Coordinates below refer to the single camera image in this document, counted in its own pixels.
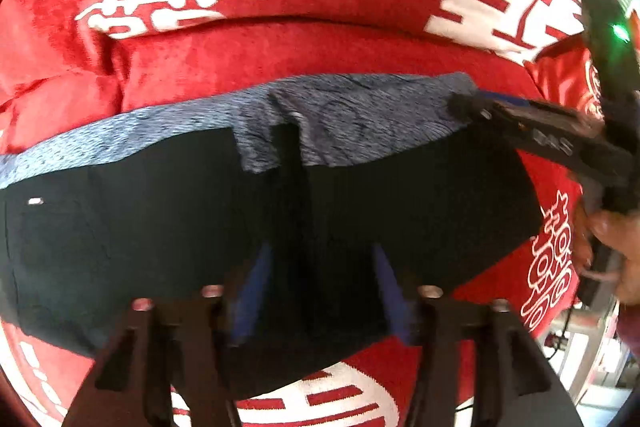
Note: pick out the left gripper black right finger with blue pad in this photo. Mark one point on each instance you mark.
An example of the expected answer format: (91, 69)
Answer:
(514, 384)

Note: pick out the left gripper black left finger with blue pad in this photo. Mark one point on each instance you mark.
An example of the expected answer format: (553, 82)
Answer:
(162, 346)

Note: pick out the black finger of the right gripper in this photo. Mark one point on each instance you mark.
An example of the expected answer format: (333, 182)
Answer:
(467, 106)

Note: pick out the black pants blue patterned waistband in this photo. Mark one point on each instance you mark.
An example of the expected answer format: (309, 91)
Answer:
(298, 186)

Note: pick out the person's right hand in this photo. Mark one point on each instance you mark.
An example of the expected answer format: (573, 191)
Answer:
(618, 234)

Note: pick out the red satin embroidered cushion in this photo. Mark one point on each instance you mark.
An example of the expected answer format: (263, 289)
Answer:
(564, 74)

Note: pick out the red sofa cover white characters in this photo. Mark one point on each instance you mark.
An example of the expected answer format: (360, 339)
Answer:
(68, 63)

